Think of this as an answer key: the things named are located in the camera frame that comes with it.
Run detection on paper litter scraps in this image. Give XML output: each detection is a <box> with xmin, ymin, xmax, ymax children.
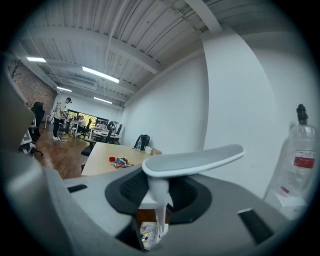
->
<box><xmin>139</xmin><ymin>222</ymin><xmax>157</xmax><ymax>245</ymax></box>

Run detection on black mesh office chair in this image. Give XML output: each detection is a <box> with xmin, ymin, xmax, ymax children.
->
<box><xmin>106</xmin><ymin>121</ymin><xmax>123</xmax><ymax>145</ymax></box>

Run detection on round white table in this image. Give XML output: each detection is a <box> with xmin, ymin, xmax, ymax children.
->
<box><xmin>91</xmin><ymin>128</ymin><xmax>121</xmax><ymax>143</ymax></box>

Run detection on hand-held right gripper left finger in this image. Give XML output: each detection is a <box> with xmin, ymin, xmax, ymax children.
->
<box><xmin>6</xmin><ymin>149</ymin><xmax>151</xmax><ymax>256</ymax></box>

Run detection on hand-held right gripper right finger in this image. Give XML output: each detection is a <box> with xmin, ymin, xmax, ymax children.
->
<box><xmin>159</xmin><ymin>174</ymin><xmax>298</xmax><ymax>256</ymax></box>

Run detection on black bag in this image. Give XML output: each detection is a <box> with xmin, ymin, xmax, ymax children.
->
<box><xmin>134</xmin><ymin>134</ymin><xmax>151</xmax><ymax>151</ymax></box>

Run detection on white office desk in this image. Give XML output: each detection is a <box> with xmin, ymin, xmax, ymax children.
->
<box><xmin>63</xmin><ymin>117</ymin><xmax>87</xmax><ymax>137</ymax></box>

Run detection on window strip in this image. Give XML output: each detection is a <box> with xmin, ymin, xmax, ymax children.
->
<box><xmin>67</xmin><ymin>109</ymin><xmax>110</xmax><ymax>126</ymax></box>

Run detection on large clear dispenser water jug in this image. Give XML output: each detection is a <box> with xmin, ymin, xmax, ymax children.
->
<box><xmin>272</xmin><ymin>103</ymin><xmax>317</xmax><ymax>198</ymax></box>

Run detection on light wooden table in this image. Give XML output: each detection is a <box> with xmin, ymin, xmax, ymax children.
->
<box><xmin>81</xmin><ymin>141</ymin><xmax>163</xmax><ymax>177</ymax></box>

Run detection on white long-handled dustpan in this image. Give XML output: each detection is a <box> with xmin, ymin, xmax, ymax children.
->
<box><xmin>138</xmin><ymin>143</ymin><xmax>245</xmax><ymax>251</ymax></box>

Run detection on pile of colourful snack packets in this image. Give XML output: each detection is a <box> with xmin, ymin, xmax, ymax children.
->
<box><xmin>111</xmin><ymin>154</ymin><xmax>135</xmax><ymax>169</ymax></box>

